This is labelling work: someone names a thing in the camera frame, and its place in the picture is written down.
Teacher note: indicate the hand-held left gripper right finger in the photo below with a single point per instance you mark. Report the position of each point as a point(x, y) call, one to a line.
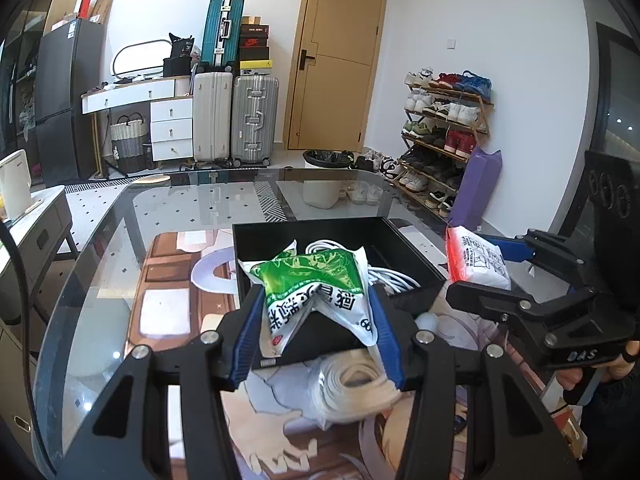
point(390, 345)

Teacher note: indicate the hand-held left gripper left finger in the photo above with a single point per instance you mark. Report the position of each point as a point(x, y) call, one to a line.
point(245, 345)

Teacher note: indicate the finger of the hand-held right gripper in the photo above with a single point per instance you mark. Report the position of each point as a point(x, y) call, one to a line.
point(490, 300)
point(510, 249)

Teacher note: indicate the red white packet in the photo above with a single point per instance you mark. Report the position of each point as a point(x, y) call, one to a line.
point(475, 260)

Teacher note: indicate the green white snack packet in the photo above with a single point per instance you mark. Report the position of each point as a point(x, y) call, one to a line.
point(310, 280)

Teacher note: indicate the person's right hand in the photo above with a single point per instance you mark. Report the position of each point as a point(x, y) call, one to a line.
point(629, 355)

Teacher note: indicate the purple bag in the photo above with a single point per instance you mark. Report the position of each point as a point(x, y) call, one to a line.
point(475, 190)

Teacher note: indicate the printed desk mat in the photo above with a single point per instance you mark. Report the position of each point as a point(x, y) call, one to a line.
point(310, 435)

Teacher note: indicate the wooden shoe rack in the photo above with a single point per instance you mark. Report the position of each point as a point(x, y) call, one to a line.
point(482, 120)

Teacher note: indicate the rows of racked shoes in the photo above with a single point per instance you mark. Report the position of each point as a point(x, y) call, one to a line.
point(450, 130)

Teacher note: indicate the pile of loose sneakers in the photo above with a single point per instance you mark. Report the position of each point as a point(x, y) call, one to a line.
point(372, 175)

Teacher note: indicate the white trash bin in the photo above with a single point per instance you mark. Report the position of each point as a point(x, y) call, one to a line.
point(322, 185)

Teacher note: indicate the round wooden stool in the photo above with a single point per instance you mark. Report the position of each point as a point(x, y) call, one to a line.
point(152, 179)

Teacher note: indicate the silver suitcase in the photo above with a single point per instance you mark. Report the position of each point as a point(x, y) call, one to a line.
point(254, 120)

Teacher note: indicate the white suitcase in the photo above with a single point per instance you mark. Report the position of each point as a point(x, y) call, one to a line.
point(212, 117)

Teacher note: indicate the white vanity desk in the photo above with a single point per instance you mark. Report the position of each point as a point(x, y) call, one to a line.
point(170, 127)

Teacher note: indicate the woven basket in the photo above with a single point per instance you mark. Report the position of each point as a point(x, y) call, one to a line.
point(129, 145)

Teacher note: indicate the white side table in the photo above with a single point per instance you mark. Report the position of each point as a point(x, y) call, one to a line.
point(35, 240)

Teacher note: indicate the tan wooden door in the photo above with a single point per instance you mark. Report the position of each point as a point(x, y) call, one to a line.
point(335, 85)

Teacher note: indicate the yellow black shoe box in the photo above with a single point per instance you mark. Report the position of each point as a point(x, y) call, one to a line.
point(257, 65)

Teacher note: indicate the black tote bag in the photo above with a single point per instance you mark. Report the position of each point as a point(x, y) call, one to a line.
point(179, 57)

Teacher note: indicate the black red shoe box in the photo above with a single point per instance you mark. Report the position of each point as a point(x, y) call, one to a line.
point(254, 48)

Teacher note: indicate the dark grey fridge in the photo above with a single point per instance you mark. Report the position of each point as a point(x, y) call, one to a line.
point(70, 105)

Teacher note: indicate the oval mirror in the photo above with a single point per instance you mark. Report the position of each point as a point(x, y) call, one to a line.
point(140, 57)

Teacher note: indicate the teal suitcase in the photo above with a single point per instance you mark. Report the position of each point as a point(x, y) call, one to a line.
point(222, 35)

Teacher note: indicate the brown shoe box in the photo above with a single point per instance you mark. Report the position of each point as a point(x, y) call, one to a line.
point(255, 20)

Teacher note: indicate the dark glass cabinet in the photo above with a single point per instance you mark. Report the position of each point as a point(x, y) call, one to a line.
point(20, 85)

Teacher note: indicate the cardboard box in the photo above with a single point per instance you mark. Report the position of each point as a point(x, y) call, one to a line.
point(105, 6)

